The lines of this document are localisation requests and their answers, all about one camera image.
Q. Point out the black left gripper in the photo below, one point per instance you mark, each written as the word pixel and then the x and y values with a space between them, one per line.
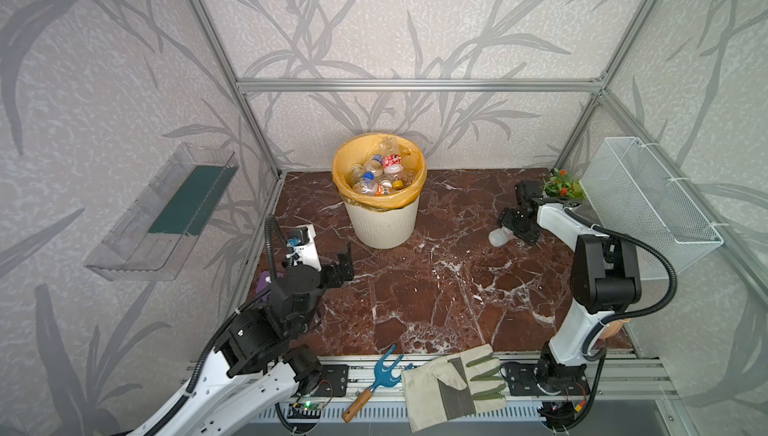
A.
pixel 346 265

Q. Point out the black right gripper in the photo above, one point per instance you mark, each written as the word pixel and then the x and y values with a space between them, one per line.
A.
pixel 506 219

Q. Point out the red cap white bottle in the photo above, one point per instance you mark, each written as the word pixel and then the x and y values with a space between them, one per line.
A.
pixel 500 236

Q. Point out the blue cap pepsi bottle front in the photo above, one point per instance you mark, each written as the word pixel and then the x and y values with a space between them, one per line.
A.
pixel 367 185

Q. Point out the blue pepsi label bottle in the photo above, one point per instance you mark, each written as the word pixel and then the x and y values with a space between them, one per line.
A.
pixel 374 166

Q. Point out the red label clear bottle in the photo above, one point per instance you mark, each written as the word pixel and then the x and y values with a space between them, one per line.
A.
pixel 391 155

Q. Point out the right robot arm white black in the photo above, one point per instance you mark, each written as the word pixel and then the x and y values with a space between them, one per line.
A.
pixel 605 284

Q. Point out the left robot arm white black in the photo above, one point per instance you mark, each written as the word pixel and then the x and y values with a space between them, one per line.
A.
pixel 251 362

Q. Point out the white plastic trash bin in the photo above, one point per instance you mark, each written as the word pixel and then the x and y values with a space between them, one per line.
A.
pixel 381 229

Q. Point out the yellow bin liner bag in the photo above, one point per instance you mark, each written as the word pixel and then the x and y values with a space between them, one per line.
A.
pixel 356 149

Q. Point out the potted plant white pot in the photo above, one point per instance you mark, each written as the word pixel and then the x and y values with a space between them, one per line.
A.
pixel 562 184

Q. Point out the purple silicone spatula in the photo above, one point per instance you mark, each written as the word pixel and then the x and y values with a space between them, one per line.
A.
pixel 261 281

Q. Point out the blue garden hand fork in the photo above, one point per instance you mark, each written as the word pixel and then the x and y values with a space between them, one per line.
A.
pixel 383 378

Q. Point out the green circuit board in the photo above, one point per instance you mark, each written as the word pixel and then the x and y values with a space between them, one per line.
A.
pixel 306 409

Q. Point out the beige green work glove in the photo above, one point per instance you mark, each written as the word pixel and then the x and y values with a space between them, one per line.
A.
pixel 454 386

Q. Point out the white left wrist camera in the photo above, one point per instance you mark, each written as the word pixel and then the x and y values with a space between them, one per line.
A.
pixel 301 248

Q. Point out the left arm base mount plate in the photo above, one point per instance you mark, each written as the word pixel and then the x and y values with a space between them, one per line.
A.
pixel 333 382

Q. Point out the white wire mesh basket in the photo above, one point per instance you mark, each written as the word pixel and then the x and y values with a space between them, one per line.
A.
pixel 632 192

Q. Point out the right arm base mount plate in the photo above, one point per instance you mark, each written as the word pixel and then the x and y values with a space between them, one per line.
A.
pixel 521 378

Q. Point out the clear acrylic wall shelf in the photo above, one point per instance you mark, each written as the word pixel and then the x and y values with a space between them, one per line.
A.
pixel 156 235

